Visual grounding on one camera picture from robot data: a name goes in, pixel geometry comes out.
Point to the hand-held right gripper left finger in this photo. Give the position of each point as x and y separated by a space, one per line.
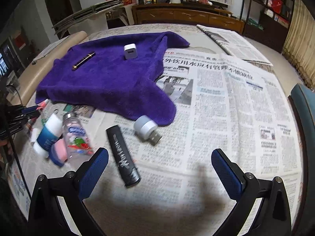
94 174

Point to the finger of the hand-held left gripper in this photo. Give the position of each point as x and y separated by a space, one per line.
29 118
29 109

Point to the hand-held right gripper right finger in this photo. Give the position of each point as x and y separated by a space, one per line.
227 174

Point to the pink white utility knife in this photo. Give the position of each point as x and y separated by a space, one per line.
44 103

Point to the blue white stick bottle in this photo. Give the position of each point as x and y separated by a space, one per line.
48 136

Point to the black oblong lighter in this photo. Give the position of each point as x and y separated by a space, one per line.
121 152

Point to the pink blue correction tape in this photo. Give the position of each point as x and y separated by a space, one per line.
59 152

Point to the clear plastic pill bottle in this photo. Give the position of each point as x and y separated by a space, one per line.
73 130

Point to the grey plug-in night light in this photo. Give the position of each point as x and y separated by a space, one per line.
145 126

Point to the beige chair back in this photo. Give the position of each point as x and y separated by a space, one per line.
32 78

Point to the colour-print newspaper sheet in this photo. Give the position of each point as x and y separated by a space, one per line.
24 177

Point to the large open newspaper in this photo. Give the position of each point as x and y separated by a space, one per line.
246 115

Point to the white paper sheet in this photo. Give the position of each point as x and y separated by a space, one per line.
49 49

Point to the brown gold lighter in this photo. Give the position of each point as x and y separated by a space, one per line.
83 61

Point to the purple towel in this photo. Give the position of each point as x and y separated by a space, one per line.
110 78

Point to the stack of grey folding tables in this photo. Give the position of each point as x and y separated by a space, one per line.
81 14

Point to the dark wooden door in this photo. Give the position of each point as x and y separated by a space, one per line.
59 5

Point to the folded newspaper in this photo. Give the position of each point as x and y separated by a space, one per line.
233 44

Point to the beige curtain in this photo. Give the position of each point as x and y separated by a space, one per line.
302 41

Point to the dark shelf unit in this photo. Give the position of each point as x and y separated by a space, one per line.
268 19

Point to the wooden cabinet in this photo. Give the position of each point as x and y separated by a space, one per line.
187 17

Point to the white wall charger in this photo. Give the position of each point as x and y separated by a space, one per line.
130 52

